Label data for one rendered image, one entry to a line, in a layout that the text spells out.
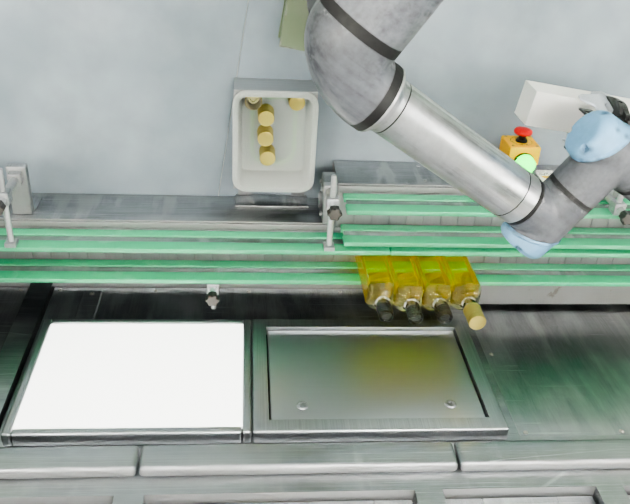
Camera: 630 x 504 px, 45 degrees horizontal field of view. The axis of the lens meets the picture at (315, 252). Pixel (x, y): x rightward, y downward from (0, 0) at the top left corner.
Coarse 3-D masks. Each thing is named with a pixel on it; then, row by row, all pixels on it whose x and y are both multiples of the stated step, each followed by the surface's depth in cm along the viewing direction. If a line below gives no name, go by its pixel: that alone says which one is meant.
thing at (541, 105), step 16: (528, 80) 133; (528, 96) 131; (544, 96) 128; (560, 96) 129; (576, 96) 130; (528, 112) 130; (544, 112) 130; (560, 112) 130; (576, 112) 130; (560, 128) 132
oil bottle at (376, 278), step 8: (360, 256) 160; (368, 256) 159; (376, 256) 159; (384, 256) 160; (360, 264) 160; (368, 264) 156; (376, 264) 157; (384, 264) 157; (360, 272) 160; (368, 272) 154; (376, 272) 154; (384, 272) 154; (360, 280) 160; (368, 280) 152; (376, 280) 151; (384, 280) 151; (392, 280) 152; (368, 288) 150; (376, 288) 149; (384, 288) 150; (392, 288) 150; (368, 296) 151; (376, 296) 149; (392, 296) 150; (368, 304) 151; (392, 304) 151
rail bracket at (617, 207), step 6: (612, 192) 163; (606, 198) 162; (612, 198) 161; (618, 198) 158; (612, 204) 159; (618, 204) 157; (624, 204) 157; (612, 210) 158; (618, 210) 157; (624, 210) 155; (618, 216) 156; (624, 216) 154; (624, 222) 155
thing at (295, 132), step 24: (240, 96) 152; (264, 96) 153; (288, 96) 153; (312, 96) 153; (240, 120) 159; (288, 120) 163; (312, 120) 156; (240, 144) 163; (288, 144) 166; (312, 144) 159; (240, 168) 166; (264, 168) 168; (288, 168) 169; (312, 168) 162
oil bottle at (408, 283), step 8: (392, 256) 161; (400, 256) 161; (408, 256) 161; (392, 264) 158; (400, 264) 158; (408, 264) 158; (392, 272) 156; (400, 272) 155; (408, 272) 156; (416, 272) 156; (400, 280) 153; (408, 280) 153; (416, 280) 153; (400, 288) 151; (408, 288) 151; (416, 288) 151; (400, 296) 150; (408, 296) 150; (416, 296) 150; (400, 304) 151
